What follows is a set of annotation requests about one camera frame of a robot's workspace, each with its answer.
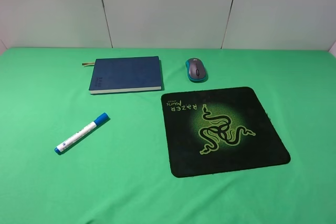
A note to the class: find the dark blue notebook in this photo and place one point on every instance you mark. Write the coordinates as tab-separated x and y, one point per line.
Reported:
121	75

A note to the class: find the blue and white marker pen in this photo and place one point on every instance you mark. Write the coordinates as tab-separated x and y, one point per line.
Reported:
100	120

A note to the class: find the grey and teal computer mouse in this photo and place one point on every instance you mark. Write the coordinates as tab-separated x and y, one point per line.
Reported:
196	71

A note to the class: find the black green Razer mouse pad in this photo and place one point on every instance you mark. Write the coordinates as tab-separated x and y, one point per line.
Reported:
220	130

